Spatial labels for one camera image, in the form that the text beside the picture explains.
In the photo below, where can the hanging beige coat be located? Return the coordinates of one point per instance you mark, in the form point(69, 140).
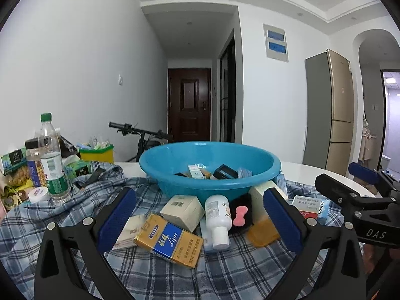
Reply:
point(367, 143)

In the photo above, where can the nut jar black lid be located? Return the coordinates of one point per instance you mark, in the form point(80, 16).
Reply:
point(32, 162)

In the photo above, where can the small cream box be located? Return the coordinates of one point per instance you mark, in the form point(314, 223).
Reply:
point(182, 212)

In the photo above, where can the amber soap box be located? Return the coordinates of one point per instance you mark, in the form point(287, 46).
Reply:
point(262, 234)

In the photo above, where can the white lotion bottle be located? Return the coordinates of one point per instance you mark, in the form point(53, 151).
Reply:
point(217, 218)

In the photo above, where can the pale blue cigarette pack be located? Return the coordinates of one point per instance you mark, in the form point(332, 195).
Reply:
point(323, 207)

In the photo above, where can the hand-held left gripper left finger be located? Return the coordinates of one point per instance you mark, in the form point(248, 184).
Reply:
point(117, 222)

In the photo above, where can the person's right hand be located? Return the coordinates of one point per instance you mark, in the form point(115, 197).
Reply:
point(369, 257)

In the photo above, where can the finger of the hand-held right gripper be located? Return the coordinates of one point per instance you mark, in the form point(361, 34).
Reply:
point(364, 171)
point(334, 190)

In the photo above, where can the blue plaid shirt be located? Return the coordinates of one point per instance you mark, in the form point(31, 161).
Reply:
point(218, 278)

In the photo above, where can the white small jar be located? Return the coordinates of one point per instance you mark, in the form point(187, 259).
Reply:
point(39, 194)

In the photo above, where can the beige napkin packet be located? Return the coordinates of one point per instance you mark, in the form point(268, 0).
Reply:
point(131, 231)

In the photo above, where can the white toilet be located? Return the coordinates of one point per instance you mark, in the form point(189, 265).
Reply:
point(386, 162)

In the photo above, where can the light blue tissue pack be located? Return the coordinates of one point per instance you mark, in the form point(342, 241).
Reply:
point(281, 187)
point(245, 172)

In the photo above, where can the wall electrical panel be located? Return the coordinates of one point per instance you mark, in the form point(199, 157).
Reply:
point(276, 42)

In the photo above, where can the nut snack bag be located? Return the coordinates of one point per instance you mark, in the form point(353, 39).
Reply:
point(18, 176)

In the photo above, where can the dark wooden door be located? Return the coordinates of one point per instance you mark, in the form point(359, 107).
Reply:
point(189, 100)

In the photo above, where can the white green small box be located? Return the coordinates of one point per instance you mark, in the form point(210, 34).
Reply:
point(193, 172)

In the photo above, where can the brown snack bag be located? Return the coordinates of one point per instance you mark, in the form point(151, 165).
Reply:
point(68, 148)

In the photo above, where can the dark sliding door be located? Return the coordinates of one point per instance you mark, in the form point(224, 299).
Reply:
point(228, 100)

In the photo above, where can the blue plastic basin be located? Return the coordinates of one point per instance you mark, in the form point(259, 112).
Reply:
point(187, 190)

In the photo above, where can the yellow green container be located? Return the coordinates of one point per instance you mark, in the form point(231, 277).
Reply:
point(95, 154)

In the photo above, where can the black fuzzy cloth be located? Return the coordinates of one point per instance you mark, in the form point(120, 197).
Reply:
point(243, 201)

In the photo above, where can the pink bow hair clip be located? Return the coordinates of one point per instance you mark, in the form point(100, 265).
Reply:
point(239, 217)

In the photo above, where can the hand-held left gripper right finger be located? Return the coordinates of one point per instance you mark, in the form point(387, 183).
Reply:
point(282, 222)

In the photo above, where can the clear plastic packets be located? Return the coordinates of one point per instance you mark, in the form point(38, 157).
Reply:
point(97, 142)

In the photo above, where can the gold refrigerator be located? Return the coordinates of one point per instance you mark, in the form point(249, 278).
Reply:
point(340, 115)

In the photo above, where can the clear tissue pack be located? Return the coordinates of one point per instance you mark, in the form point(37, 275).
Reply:
point(206, 236)

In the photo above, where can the large cream box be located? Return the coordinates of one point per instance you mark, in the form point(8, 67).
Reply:
point(257, 201)

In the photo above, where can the white printed box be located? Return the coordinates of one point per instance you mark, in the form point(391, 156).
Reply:
point(307, 201)

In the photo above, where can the yellow green snack packet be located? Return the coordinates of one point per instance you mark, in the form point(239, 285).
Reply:
point(12, 198)

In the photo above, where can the clear bottle green cap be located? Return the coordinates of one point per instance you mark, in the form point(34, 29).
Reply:
point(53, 168)

